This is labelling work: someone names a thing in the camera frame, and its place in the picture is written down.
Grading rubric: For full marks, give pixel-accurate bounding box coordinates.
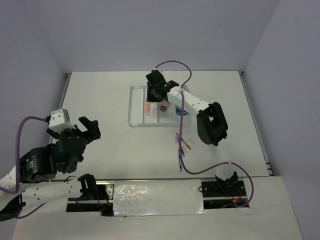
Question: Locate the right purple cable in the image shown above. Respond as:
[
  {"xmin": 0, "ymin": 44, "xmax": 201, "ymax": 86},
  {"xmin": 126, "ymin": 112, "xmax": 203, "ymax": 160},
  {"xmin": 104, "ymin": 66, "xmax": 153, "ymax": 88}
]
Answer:
[{"xmin": 152, "ymin": 60, "xmax": 254, "ymax": 208}]

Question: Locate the silver foil tape patch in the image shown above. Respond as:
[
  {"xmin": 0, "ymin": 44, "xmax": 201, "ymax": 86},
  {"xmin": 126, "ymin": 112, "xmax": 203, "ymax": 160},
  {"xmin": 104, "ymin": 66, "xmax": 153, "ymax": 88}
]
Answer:
[{"xmin": 113, "ymin": 179, "xmax": 206, "ymax": 217}]

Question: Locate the white divided organizer tray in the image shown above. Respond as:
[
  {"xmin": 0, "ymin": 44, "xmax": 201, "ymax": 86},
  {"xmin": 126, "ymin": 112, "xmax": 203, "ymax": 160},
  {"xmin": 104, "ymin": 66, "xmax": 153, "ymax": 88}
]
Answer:
[{"xmin": 127, "ymin": 85, "xmax": 180, "ymax": 127}]

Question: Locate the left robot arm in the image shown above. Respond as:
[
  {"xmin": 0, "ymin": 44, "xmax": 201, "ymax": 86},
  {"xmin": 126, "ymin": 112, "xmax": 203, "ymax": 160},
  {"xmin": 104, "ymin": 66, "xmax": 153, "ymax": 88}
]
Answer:
[{"xmin": 0, "ymin": 109, "xmax": 101, "ymax": 221}]

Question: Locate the orange highlighter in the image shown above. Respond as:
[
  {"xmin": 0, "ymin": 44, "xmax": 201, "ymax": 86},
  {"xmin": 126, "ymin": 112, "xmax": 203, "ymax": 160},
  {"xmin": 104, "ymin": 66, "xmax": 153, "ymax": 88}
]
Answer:
[{"xmin": 145, "ymin": 101, "xmax": 151, "ymax": 116}]

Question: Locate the red pen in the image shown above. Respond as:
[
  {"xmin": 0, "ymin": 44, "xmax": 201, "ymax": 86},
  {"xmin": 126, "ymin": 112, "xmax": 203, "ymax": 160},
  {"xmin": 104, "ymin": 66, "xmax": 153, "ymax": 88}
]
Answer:
[{"xmin": 176, "ymin": 132, "xmax": 192, "ymax": 150}]

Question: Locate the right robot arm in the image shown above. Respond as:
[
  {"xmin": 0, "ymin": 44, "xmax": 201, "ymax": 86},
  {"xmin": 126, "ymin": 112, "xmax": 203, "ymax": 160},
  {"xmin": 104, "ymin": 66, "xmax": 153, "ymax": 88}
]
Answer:
[{"xmin": 145, "ymin": 69, "xmax": 239, "ymax": 196}]

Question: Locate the teal pen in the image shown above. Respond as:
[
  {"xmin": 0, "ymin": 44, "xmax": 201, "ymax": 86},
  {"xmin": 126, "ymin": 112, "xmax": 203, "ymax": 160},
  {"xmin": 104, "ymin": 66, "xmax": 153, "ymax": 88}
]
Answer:
[{"xmin": 178, "ymin": 149, "xmax": 184, "ymax": 172}]

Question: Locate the pink tube of markers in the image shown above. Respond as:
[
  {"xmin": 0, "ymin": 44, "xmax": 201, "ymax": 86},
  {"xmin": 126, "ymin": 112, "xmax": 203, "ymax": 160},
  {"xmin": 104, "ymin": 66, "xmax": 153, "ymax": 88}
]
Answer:
[{"xmin": 159, "ymin": 100, "xmax": 170, "ymax": 112}]

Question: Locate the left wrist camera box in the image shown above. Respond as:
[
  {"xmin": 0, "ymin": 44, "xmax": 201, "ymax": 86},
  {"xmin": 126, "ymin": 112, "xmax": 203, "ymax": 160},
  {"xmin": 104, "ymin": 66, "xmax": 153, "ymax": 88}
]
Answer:
[{"xmin": 50, "ymin": 108, "xmax": 70, "ymax": 123}]

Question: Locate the dark blue pen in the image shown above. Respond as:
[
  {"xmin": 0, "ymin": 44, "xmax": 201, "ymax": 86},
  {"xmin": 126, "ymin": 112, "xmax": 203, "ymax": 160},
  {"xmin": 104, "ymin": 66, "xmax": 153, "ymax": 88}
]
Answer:
[{"xmin": 176, "ymin": 136, "xmax": 186, "ymax": 157}]

